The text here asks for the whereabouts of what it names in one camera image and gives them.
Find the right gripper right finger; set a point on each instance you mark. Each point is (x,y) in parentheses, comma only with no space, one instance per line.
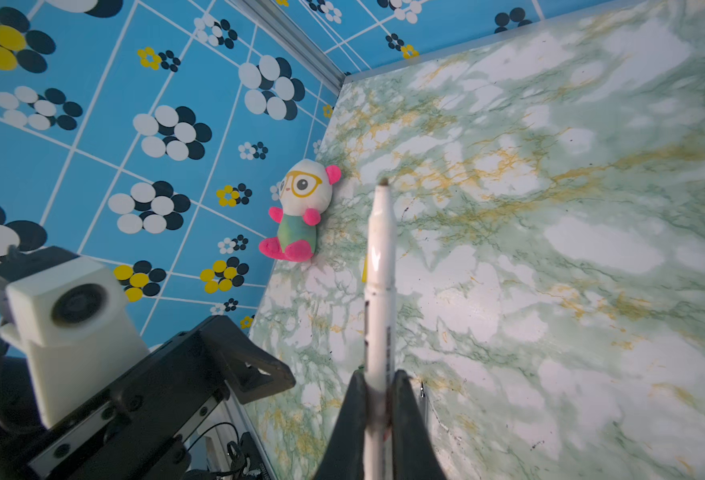
(413,457)

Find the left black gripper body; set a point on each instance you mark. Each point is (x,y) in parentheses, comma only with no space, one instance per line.
(137,427)

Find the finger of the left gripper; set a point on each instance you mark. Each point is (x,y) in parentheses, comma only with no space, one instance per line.
(250,372)

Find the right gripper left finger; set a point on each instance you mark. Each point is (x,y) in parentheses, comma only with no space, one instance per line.
(344,456)

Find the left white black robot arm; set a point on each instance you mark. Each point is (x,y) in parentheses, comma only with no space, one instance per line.
(19,419)

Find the pink green plush toy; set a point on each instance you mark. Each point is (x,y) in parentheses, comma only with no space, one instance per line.
(305,194)

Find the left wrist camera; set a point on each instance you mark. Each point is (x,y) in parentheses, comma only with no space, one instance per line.
(67,313)

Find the left aluminium corner post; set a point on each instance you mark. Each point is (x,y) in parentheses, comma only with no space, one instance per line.
(269,16)

